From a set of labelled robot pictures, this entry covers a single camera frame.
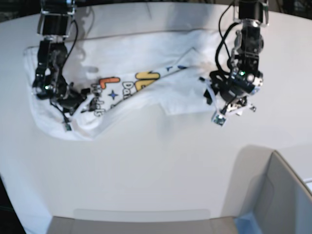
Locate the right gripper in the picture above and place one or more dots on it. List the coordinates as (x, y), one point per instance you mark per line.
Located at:
(67, 99)

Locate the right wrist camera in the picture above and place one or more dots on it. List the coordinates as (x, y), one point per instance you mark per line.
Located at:
(67, 127)

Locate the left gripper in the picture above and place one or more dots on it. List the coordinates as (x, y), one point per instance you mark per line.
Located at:
(229, 95)

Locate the white printed t-shirt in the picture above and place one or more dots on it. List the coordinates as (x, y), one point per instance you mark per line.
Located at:
(126, 73)

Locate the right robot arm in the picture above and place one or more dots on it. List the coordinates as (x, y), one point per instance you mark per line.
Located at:
(56, 19)

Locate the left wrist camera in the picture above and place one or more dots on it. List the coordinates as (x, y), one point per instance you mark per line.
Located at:
(218, 119)

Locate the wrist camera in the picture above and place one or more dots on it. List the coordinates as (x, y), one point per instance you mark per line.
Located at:
(67, 127)
(218, 119)

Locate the grey cardboard box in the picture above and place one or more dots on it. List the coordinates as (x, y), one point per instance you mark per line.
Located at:
(266, 195)

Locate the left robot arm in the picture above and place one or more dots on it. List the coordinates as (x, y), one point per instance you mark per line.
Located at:
(251, 15)

